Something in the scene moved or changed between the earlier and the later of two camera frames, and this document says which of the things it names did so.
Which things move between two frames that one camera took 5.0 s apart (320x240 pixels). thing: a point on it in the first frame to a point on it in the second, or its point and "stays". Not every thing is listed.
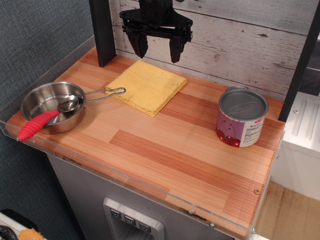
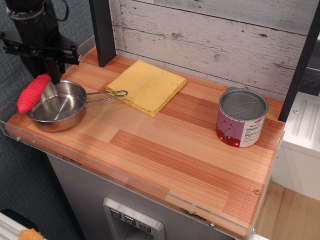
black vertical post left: x=103 y=31 stays
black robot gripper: x=157 y=18 to x=42 y=50
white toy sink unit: x=297 y=165 stays
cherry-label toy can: x=241 y=117 stays
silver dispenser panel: x=124 y=222 stays
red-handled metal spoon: x=66 y=103 to x=31 y=91
